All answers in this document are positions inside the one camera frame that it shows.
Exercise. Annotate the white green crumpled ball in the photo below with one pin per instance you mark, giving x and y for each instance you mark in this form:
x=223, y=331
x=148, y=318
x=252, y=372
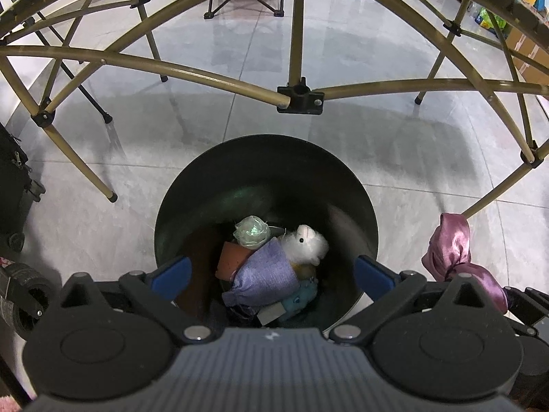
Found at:
x=252, y=232

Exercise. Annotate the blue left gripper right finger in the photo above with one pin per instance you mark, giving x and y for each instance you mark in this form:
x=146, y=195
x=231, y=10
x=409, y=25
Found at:
x=373, y=278

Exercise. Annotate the cardboard box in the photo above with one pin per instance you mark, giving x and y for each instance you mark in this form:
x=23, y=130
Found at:
x=519, y=42

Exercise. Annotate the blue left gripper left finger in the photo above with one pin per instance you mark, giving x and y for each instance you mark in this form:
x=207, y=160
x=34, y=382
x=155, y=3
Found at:
x=171, y=278

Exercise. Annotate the light blue plush toy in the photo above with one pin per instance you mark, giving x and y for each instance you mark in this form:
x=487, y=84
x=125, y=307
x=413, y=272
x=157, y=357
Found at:
x=296, y=302

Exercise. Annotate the orange cardboard piece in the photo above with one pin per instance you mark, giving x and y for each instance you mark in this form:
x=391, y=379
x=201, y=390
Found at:
x=232, y=257

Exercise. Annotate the black trash bin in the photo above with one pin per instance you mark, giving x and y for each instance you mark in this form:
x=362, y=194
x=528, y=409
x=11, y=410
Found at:
x=272, y=226

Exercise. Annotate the purple knitted cloth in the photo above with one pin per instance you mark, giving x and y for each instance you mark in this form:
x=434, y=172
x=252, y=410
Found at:
x=265, y=278

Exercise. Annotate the white plush toy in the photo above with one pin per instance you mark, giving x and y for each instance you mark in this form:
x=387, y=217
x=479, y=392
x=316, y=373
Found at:
x=304, y=246

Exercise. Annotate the green plastic bag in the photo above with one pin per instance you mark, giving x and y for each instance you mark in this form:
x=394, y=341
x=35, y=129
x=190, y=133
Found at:
x=486, y=20

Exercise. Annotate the pink satin cloth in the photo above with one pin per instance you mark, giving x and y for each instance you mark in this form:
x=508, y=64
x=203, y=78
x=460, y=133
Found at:
x=449, y=255

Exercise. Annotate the black camera tripod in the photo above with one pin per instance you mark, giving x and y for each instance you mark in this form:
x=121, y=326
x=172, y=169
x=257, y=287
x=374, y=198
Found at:
x=59, y=65

